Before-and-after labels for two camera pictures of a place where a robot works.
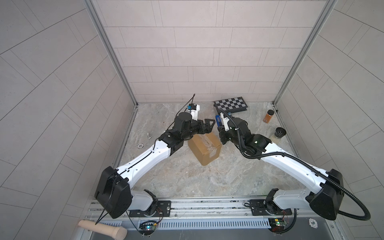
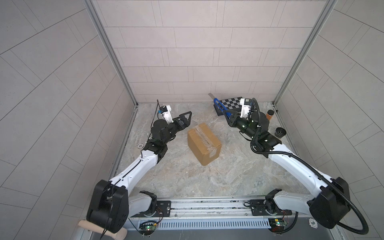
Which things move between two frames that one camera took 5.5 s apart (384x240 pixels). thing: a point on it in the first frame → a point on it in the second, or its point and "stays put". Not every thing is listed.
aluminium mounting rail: (209, 208) stays put
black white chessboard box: (232, 105) stays put
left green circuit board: (147, 227) stays put
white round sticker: (313, 223) stays put
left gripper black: (205, 130) → (181, 122)
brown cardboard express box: (206, 147) stays put
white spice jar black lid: (279, 132) stays put
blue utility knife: (218, 120) → (220, 105)
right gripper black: (221, 133) → (233, 120)
